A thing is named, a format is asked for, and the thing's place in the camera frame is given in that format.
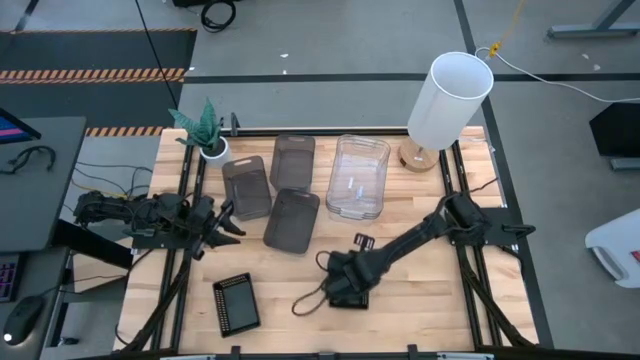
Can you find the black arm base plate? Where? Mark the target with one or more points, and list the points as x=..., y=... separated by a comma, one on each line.
x=150, y=242
x=505, y=227

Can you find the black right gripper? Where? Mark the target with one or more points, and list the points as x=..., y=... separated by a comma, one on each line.
x=357, y=272

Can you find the round wooden lamp base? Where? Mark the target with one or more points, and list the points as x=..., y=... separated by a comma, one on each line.
x=417, y=161

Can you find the white rounded object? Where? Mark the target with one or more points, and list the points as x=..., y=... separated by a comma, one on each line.
x=617, y=247

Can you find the smoky grey plastic basket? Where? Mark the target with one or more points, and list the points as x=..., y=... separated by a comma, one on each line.
x=291, y=222
x=292, y=162
x=247, y=192

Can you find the small black bracket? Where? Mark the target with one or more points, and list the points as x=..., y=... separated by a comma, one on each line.
x=364, y=241

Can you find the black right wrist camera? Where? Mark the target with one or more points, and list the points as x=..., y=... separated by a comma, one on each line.
x=337, y=286

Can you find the white plant pot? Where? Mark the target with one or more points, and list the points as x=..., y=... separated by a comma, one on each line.
x=216, y=156

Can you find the green artificial plant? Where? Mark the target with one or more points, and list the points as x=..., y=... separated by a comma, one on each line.
x=202, y=127

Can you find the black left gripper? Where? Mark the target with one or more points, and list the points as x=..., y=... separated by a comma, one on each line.
x=202, y=217

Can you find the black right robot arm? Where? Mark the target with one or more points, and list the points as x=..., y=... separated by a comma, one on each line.
x=415, y=235

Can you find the clear plastic basket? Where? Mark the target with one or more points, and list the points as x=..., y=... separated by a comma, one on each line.
x=350, y=214
x=352, y=218
x=358, y=172

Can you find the grey table leg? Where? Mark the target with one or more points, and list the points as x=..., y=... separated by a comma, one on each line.
x=595, y=27

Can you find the black hazard striped floor mat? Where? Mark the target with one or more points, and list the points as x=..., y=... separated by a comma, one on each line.
x=95, y=55

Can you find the black computer mouse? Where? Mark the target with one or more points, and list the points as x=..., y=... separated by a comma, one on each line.
x=22, y=320

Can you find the computer monitor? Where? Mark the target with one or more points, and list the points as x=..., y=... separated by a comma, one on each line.
x=12, y=129

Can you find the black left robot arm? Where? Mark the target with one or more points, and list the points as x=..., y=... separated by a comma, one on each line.
x=130, y=212

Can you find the white cylindrical lamp shade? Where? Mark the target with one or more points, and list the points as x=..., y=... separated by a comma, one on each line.
x=450, y=102

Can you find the backlit keyboard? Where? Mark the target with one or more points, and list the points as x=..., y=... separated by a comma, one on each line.
x=7, y=277

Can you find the black aluminium frame rail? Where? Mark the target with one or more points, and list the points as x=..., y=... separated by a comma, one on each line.
x=186, y=300
x=320, y=132
x=155, y=310
x=167, y=300
x=467, y=280
x=497, y=310
x=487, y=300

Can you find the black box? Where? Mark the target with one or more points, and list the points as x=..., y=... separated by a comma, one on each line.
x=617, y=130

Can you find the grey desk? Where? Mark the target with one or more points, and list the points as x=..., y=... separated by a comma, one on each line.
x=42, y=200

